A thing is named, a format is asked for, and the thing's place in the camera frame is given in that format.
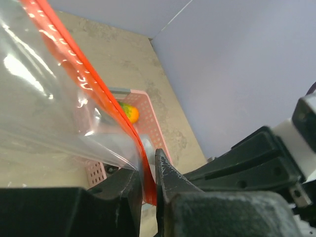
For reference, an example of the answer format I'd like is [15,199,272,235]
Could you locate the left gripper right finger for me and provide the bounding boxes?
[155,149,302,237]

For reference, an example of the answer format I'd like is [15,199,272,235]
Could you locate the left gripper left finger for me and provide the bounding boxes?
[0,169,142,237]

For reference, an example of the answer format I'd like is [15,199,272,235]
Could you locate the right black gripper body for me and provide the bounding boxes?
[184,126,308,195]

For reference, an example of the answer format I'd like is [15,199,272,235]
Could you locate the green orange mango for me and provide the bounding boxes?
[98,100,140,125]

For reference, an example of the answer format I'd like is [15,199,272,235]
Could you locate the pink plastic basket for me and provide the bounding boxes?
[74,86,173,212]

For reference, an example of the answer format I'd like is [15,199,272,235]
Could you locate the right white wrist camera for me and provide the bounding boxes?
[273,85,316,208]

